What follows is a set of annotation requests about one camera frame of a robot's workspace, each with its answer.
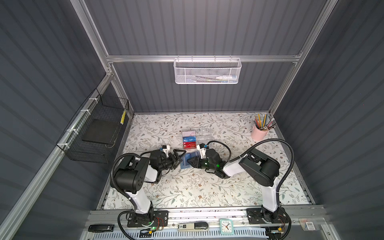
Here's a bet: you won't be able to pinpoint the small clear packet with label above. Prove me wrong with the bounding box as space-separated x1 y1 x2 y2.
299 219 319 231

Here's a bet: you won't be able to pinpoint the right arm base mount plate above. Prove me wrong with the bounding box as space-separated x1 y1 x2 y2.
246 206 290 225

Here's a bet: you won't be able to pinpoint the blue card in organizer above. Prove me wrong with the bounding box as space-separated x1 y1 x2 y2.
183 136 196 143

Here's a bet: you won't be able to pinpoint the silver black device on rail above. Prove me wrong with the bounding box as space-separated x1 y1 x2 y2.
178 222 210 232

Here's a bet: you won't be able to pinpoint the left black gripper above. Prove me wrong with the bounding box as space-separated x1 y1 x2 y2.
157 150 185 173

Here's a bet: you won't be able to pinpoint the floral patterned table mat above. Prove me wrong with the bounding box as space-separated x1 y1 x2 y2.
103 112 310 210

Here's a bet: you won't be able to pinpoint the coloured pencils in cup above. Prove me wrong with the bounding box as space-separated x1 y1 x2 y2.
254 114 277 131

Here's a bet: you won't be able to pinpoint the white wire mesh basket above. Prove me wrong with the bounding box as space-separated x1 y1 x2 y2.
173 58 242 85

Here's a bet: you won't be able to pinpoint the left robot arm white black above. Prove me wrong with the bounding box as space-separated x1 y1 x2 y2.
110 148 187 215

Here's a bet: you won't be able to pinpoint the blue leather card holder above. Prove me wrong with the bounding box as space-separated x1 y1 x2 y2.
179 150 201 170

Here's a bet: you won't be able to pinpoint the black flat pad in basket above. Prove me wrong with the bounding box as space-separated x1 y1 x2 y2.
82 119 120 145

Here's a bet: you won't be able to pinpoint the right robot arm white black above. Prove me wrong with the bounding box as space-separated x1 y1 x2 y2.
187 149 280 214

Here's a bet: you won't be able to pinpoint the pink pencil cup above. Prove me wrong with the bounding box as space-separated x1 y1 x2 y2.
251 125 268 142

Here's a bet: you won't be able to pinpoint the left wrist camera white housing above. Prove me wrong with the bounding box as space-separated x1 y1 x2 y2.
162 145 171 157

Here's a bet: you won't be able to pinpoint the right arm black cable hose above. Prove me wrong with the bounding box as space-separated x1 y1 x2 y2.
206 138 295 240

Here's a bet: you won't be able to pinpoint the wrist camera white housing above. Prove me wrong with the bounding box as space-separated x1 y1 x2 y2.
162 145 171 157
197 143 208 159

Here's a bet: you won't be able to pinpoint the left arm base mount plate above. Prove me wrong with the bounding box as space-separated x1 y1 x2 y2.
127 211 169 228

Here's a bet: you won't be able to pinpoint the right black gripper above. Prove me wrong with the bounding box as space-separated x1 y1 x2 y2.
186 156 217 172

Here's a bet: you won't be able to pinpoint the black wire wall basket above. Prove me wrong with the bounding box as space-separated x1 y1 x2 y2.
57 90 130 164

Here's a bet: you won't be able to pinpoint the pink card in organizer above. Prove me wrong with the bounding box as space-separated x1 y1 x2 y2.
182 131 196 138

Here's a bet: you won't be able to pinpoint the pens in white basket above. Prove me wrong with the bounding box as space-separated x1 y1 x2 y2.
195 75 238 83

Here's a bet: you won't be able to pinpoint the right wrist camera white housing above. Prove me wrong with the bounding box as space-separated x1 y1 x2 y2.
197 143 208 159

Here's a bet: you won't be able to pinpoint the black stapler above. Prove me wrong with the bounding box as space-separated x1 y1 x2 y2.
88 224 115 233

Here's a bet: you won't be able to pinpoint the small teal desk clock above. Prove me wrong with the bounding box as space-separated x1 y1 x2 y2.
220 219 234 235

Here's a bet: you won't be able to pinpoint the clear acrylic organizer box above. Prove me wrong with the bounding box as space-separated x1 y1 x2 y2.
181 127 214 146

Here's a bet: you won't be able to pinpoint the red card in organizer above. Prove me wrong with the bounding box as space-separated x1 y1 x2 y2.
183 142 196 150

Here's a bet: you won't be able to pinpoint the yellow tag on basket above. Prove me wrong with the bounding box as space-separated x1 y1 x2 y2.
120 110 126 125

